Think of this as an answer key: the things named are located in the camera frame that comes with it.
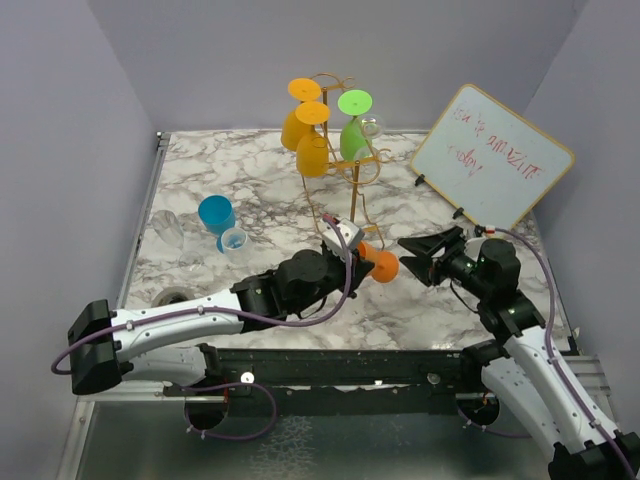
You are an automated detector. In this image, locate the orange plastic wine glass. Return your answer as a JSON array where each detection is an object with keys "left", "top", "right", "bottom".
[{"left": 358, "top": 242, "right": 399, "bottom": 284}]

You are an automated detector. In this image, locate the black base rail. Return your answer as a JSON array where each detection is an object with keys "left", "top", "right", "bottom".
[{"left": 164, "top": 346, "right": 500, "bottom": 424}]

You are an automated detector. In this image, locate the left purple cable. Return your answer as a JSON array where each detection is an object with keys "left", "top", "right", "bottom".
[{"left": 50, "top": 214, "right": 354, "bottom": 376}]

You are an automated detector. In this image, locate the blue plastic wine glass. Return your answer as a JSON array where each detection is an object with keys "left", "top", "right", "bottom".
[{"left": 198, "top": 195, "right": 236, "bottom": 252}]

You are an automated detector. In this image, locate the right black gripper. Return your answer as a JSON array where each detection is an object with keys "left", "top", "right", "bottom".
[{"left": 399, "top": 225, "right": 491, "bottom": 299}]

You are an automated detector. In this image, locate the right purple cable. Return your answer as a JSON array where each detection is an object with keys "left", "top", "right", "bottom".
[{"left": 492, "top": 227, "right": 636, "bottom": 480}]

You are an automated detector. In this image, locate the green plastic wine glass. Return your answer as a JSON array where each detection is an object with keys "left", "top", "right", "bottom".
[{"left": 337, "top": 89, "right": 373, "bottom": 161}]

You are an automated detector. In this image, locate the purple cable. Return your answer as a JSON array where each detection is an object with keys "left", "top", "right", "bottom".
[
  {"left": 492, "top": 227, "right": 636, "bottom": 480},
  {"left": 50, "top": 214, "right": 354, "bottom": 376}
]

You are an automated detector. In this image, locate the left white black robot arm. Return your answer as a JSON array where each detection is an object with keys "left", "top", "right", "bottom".
[{"left": 64, "top": 246, "right": 374, "bottom": 395}]

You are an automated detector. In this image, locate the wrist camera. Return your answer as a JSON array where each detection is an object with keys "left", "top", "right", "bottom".
[
  {"left": 464, "top": 225, "right": 496, "bottom": 240},
  {"left": 320, "top": 214, "right": 364, "bottom": 255}
]

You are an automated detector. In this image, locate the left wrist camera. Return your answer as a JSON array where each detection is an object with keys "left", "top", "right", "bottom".
[{"left": 320, "top": 214, "right": 364, "bottom": 255}]

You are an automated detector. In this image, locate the clear glass blue tint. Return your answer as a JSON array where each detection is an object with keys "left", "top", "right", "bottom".
[{"left": 220, "top": 227, "right": 251, "bottom": 265}]

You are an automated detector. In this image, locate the gold wire glass rack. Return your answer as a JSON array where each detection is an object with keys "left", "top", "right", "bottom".
[{"left": 288, "top": 72, "right": 393, "bottom": 241}]

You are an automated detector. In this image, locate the small whiteboard yellow frame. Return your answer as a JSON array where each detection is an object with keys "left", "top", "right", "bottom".
[{"left": 410, "top": 84, "right": 575, "bottom": 229}]

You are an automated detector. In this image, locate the yellow plastic wine glass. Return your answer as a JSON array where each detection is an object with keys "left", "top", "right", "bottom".
[{"left": 279, "top": 77, "right": 324, "bottom": 152}]

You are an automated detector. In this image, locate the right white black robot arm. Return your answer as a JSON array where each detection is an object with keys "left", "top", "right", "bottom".
[{"left": 398, "top": 226, "right": 639, "bottom": 479}]

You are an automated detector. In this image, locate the clear fallen wine glass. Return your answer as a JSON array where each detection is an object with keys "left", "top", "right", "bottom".
[{"left": 150, "top": 210, "right": 204, "bottom": 272}]

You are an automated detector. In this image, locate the clear wine glass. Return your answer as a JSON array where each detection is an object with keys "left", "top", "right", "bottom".
[
  {"left": 353, "top": 114, "right": 386, "bottom": 160},
  {"left": 150, "top": 210, "right": 204, "bottom": 272}
]

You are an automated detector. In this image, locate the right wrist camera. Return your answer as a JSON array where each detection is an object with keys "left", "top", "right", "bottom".
[{"left": 464, "top": 225, "right": 496, "bottom": 240}]

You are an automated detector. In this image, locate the aluminium extrusion rail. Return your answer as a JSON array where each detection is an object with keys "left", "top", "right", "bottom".
[{"left": 564, "top": 355, "right": 610, "bottom": 395}]

